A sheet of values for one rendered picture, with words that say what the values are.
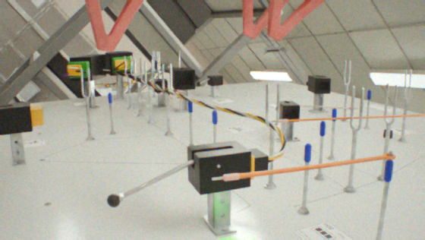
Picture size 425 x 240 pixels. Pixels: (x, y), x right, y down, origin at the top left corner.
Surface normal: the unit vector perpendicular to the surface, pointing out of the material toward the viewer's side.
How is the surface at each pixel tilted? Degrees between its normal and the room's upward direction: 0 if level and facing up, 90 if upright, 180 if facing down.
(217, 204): 94
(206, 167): 94
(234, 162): 94
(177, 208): 50
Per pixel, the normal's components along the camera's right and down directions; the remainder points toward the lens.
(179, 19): 0.45, 0.23
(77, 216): -0.01, -0.97
